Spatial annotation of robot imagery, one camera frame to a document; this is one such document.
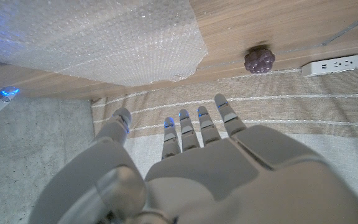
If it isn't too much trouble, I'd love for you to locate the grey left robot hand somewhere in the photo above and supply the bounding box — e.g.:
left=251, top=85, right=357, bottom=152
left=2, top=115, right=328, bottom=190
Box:
left=28, top=93, right=358, bottom=224

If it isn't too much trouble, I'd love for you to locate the clear bubble wrap sheet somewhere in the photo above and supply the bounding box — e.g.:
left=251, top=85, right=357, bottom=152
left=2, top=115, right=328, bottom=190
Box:
left=0, top=0, right=208, bottom=87

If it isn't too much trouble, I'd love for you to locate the purple bumpy ball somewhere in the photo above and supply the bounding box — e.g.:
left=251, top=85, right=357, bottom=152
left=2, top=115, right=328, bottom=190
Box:
left=244, top=46, right=276, bottom=75

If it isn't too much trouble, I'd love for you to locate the white power strip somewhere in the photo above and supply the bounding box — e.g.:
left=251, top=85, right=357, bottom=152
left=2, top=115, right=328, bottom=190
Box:
left=301, top=54, right=358, bottom=78

